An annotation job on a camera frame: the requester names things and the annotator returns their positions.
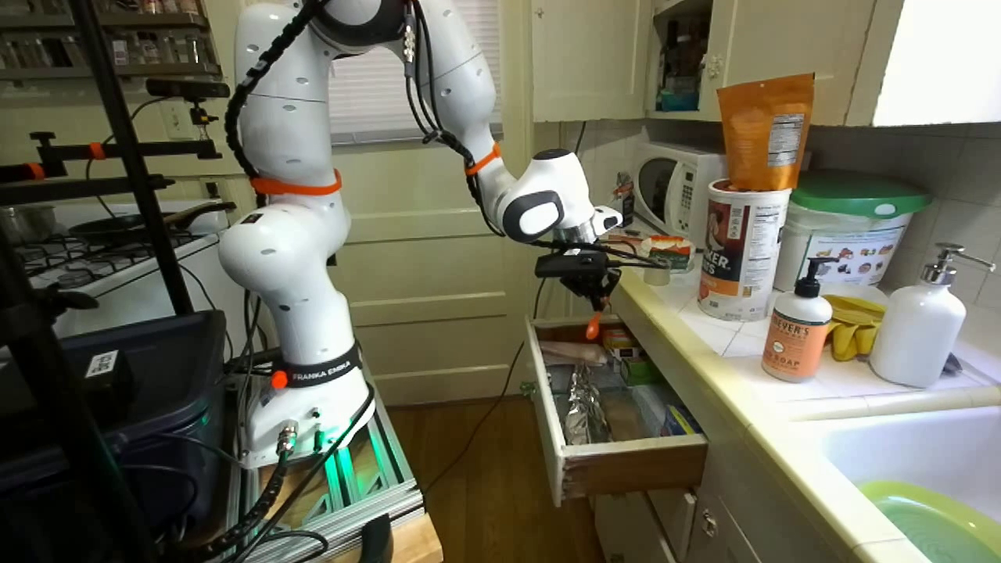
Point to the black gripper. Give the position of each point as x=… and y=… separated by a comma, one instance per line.
x=595, y=284

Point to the orange plastic spoon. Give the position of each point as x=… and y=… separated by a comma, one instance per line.
x=591, y=332

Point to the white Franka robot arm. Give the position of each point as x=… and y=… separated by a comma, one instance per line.
x=302, y=270

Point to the white wooden drawer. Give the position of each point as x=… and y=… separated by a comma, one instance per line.
x=636, y=470

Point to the white plastic bag pink print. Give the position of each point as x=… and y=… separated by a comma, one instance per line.
x=573, y=354

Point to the green orange small box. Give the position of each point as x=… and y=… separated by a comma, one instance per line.
x=639, y=366

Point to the small orange-lidded jar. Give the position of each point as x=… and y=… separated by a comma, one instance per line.
x=669, y=255

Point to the crumpled aluminium foil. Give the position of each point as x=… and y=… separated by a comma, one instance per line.
x=584, y=408

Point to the green zip plastic bag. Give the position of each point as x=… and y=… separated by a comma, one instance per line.
x=652, y=408

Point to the white microwave oven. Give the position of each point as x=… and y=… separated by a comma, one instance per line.
x=678, y=193

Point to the white cylindrical tub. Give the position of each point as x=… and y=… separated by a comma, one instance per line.
x=741, y=251

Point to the white panelled door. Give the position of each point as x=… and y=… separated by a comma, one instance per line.
x=426, y=284

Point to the orange soap pump bottle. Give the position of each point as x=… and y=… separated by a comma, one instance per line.
x=796, y=338

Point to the orange foil pouch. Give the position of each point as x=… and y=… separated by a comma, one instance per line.
x=767, y=129

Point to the white upper cabinet door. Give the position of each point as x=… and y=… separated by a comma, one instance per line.
x=588, y=58

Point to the white lower cabinet front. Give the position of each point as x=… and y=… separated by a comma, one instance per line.
x=753, y=512

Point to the yellow rubber gloves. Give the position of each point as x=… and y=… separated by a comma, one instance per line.
x=854, y=328

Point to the white bucket green lid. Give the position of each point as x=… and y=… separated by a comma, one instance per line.
x=854, y=246

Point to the open upper cabinet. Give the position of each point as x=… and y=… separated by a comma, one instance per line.
x=794, y=51

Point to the white soap dispenser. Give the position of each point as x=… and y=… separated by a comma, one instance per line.
x=917, y=332

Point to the white kitchen sink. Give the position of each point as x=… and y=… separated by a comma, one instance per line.
x=909, y=441

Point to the green plastic basin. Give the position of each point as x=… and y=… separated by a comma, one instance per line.
x=939, y=527

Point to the black storage bin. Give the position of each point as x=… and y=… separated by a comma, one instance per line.
x=127, y=395

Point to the white stove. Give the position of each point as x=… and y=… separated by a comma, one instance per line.
x=115, y=276

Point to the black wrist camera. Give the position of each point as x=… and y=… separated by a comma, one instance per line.
x=568, y=261

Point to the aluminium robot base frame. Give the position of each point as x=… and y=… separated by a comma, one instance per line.
x=356, y=488

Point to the black camera stand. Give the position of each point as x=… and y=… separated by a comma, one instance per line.
x=127, y=135

